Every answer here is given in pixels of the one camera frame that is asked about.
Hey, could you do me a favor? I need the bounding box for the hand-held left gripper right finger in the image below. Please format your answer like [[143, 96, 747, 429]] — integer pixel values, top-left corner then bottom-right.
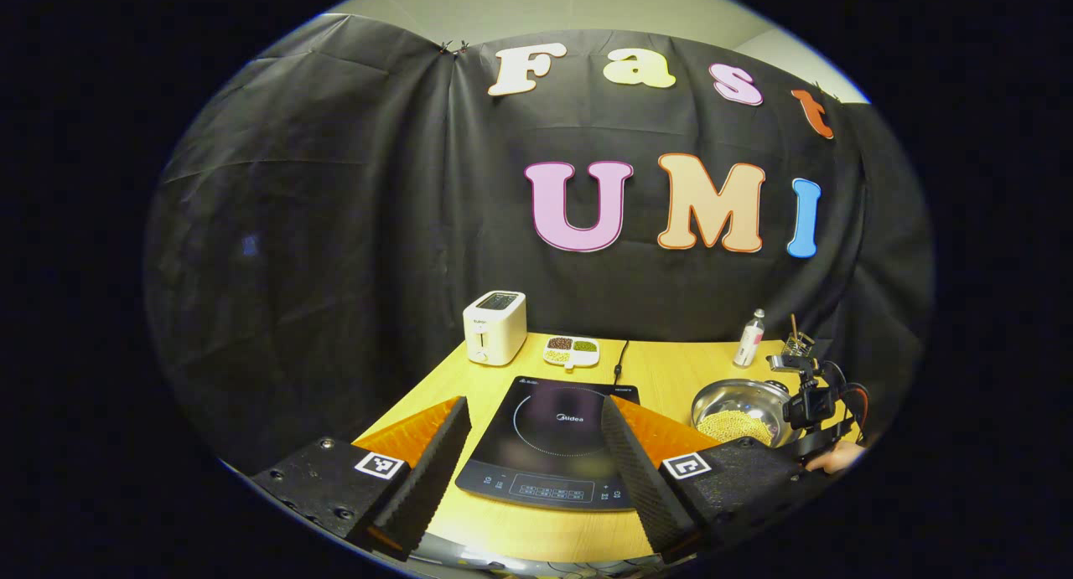
[[600, 395, 832, 563]]

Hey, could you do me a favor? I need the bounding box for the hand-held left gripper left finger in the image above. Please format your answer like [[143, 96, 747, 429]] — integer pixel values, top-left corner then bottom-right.
[[250, 395, 473, 561]]

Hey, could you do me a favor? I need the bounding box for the stainless steel pot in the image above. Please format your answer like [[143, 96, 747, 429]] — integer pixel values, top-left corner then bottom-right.
[[691, 379, 793, 448]]

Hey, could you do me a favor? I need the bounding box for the black induction cooktop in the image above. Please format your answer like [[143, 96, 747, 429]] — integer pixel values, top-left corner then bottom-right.
[[455, 375, 642, 513]]

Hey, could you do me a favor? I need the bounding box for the heap of yellow soybeans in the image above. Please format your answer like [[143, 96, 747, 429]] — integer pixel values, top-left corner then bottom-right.
[[697, 410, 774, 446]]

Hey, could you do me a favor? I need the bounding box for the clear bottle with label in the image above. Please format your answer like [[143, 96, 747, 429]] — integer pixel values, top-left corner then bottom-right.
[[733, 308, 766, 369]]

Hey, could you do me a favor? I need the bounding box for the white divided bean dish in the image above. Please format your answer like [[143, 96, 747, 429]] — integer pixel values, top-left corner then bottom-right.
[[542, 336, 601, 370]]

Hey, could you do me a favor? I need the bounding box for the white toaster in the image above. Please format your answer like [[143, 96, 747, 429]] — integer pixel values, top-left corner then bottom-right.
[[463, 291, 527, 367]]

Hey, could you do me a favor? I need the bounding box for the black backdrop cloth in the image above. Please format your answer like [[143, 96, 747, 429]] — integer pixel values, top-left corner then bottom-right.
[[143, 13, 936, 479]]

